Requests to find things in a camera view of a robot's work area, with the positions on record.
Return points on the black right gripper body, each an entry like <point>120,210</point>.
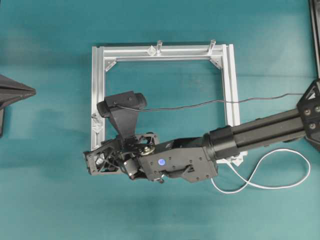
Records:
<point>116,156</point>

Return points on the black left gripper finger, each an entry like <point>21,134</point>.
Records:
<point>12,91</point>

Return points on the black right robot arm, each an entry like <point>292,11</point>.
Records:
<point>193,159</point>

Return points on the far aluminium pin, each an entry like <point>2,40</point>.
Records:
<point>159,47</point>

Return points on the top pin right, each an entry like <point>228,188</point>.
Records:
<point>211,47</point>

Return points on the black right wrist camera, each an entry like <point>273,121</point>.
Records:
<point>122,111</point>

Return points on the black rail top right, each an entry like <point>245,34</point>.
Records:
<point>314,6</point>

